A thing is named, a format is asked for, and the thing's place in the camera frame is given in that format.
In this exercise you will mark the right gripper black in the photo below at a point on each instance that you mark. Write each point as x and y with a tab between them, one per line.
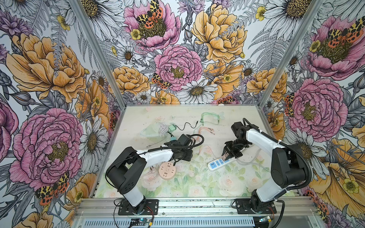
227	147

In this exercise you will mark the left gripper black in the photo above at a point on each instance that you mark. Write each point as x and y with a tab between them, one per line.
189	155

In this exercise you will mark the pink charger plug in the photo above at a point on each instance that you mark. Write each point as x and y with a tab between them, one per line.
229	157

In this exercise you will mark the white blue power strip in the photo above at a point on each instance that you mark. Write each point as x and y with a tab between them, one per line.
219	163

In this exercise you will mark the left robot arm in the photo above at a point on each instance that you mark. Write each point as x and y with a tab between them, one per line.
124	173

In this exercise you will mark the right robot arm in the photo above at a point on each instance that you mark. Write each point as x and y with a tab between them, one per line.
289	169

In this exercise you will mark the green charger adapter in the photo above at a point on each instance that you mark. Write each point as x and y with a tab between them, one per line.
172	128

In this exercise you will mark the round pink socket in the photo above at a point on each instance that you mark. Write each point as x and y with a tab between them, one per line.
167	170

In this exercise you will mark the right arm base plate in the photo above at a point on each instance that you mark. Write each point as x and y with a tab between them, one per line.
248	206

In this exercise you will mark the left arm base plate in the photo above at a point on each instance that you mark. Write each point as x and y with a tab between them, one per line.
145	207

